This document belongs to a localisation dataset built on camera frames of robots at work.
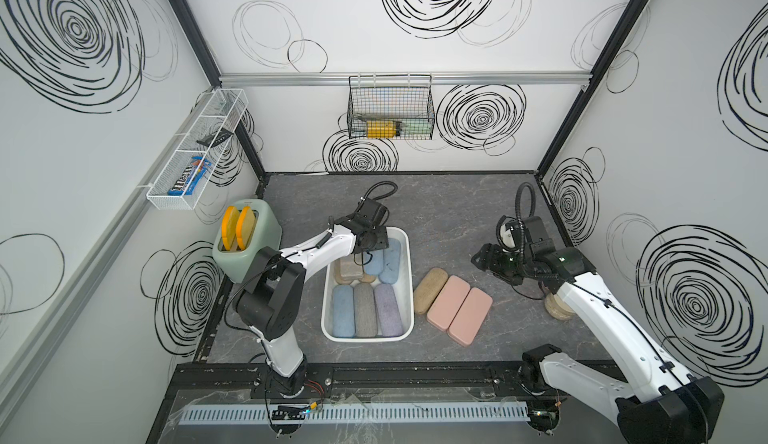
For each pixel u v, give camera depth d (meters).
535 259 0.56
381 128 0.87
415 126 0.87
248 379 0.75
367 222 0.72
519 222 0.59
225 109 0.93
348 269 0.85
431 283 0.88
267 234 0.86
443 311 0.83
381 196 0.84
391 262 0.92
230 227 0.78
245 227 0.79
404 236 0.94
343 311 0.82
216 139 0.76
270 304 0.46
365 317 0.81
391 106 0.99
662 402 0.37
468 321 0.81
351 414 0.96
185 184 0.70
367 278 0.88
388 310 0.82
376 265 0.87
